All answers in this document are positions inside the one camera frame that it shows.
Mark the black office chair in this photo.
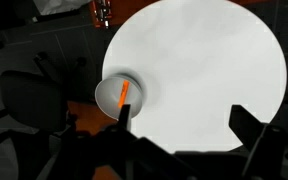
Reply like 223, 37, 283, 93
0, 68, 72, 168

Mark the white plastic bag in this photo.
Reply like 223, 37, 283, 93
33, 0, 92, 16

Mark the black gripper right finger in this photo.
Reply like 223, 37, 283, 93
228, 104, 265, 153

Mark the silver metal bowl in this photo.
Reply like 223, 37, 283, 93
94, 73, 145, 122

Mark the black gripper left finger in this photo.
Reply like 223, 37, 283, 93
117, 103, 132, 134

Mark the orange marker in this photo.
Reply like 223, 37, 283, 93
117, 79, 131, 109

